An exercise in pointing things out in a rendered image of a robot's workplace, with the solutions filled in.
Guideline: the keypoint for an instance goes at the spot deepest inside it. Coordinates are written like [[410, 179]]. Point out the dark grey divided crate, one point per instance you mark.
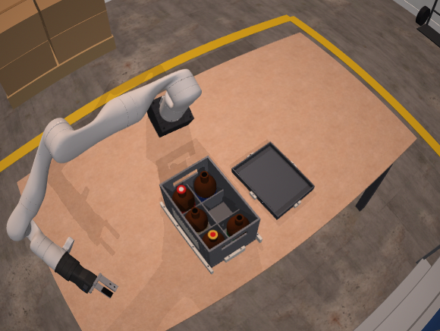
[[219, 208]]

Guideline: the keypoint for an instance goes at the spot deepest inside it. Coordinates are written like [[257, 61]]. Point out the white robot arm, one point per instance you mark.
[[62, 143]]

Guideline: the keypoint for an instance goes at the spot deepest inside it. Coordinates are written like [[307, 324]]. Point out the brown bottle with green band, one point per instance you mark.
[[213, 238]]

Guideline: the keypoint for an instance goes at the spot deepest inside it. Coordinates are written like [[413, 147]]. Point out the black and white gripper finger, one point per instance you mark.
[[102, 289], [106, 282]]

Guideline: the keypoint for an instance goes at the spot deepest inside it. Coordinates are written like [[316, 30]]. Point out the brown glass bottle with red label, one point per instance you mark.
[[184, 201]]

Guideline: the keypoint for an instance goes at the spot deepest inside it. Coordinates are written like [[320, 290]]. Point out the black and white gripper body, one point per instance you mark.
[[67, 266]]

